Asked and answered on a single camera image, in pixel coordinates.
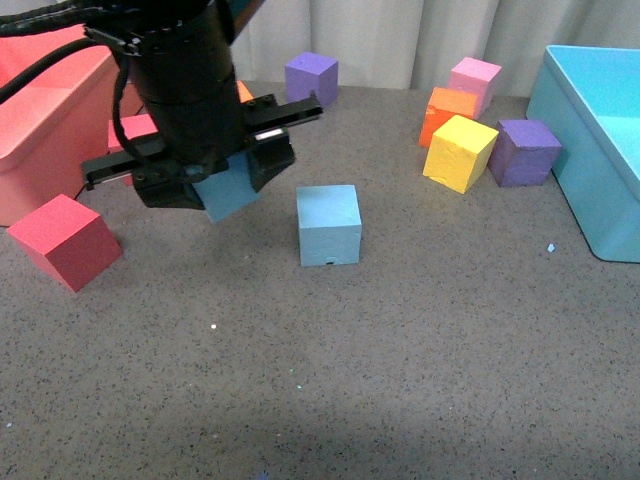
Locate light blue foam block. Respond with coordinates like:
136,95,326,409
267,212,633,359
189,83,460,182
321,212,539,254
194,153,260,223
296,185,362,267

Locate red foam block front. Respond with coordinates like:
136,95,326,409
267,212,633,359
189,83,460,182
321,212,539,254
7,194,122,292

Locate orange foam block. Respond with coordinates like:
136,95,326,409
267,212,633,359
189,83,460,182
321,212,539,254
418,87,478,148
236,80,254,103

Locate orange foam block centre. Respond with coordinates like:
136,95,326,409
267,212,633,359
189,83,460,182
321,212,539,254
418,87,478,148

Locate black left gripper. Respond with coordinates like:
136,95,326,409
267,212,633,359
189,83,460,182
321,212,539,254
81,89,323,209

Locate purple foam block near bin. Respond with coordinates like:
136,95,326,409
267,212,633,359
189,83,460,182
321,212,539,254
488,119,563,187

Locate orange foam block left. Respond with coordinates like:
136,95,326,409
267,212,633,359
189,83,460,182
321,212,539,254
236,80,254,103

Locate grey curtain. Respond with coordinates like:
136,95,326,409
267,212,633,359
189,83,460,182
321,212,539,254
232,0,639,96

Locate red foam block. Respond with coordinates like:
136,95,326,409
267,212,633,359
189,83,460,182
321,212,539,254
107,113,157,154
7,194,122,292

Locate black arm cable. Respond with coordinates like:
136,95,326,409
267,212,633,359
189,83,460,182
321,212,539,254
0,9,166,169

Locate red foam block rear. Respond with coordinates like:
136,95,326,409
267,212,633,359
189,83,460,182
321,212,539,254
107,113,157,154

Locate yellow foam block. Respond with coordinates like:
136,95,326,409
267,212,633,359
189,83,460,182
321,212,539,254
423,115,499,194

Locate light blue plastic bin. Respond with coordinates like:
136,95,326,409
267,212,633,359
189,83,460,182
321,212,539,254
526,45,639,263

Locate purple foam block rear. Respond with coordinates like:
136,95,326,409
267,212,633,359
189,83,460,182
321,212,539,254
285,52,339,107

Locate pink plastic bin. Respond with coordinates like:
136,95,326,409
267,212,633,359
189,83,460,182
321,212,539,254
1,46,118,226

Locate pink foam block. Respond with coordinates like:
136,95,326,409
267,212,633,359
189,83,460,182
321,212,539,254
447,57,502,119

